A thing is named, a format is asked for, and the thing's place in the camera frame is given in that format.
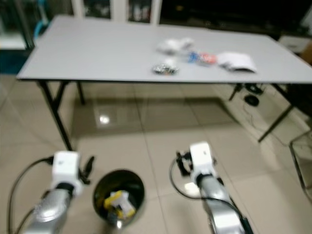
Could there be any silver foil wrapper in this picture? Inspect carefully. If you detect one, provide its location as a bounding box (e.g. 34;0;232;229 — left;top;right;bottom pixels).
153;63;180;75

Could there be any black round rubbish bin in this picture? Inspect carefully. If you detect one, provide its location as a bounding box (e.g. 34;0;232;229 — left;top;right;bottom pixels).
93;169;146;229

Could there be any yellow white crumpled packaging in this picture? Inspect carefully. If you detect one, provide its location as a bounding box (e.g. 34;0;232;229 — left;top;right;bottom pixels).
104;190;136;220

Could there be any black round power adapter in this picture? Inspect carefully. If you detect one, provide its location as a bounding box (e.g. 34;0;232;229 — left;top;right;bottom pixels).
244;94;260;107

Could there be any blue red snack wrapper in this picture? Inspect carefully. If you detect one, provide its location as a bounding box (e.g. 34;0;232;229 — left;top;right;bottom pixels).
186;51;217;66

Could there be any white folded paper napkin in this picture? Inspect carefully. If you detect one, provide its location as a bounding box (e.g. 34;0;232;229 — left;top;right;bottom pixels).
216;51;258;74

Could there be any large crumpled white tissue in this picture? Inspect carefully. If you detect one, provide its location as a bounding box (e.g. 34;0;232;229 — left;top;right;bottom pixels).
157;38;195;54

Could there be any grey folding table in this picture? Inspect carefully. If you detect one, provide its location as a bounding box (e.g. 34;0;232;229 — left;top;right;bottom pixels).
16;15;312;152

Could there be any blue plastic hanger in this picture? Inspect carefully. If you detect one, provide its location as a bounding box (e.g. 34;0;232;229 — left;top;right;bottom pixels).
33;10;49;39

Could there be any white glass door cabinet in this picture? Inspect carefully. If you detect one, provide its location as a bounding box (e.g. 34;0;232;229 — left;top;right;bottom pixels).
71;0;162;25

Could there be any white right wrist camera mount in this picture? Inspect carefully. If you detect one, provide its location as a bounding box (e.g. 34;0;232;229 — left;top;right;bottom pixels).
189;141;217;183

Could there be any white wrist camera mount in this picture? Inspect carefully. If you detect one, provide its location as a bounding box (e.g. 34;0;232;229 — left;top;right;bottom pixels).
51;151;83;195
189;141;217;183

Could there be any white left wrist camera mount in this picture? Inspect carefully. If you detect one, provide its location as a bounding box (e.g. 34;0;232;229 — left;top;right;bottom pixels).
51;151;83;195

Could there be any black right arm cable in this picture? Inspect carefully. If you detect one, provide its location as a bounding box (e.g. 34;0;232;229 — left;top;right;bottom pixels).
170;158;249;234

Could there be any thin metal chair frame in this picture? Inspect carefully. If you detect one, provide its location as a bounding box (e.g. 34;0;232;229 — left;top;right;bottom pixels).
289;129;312;191

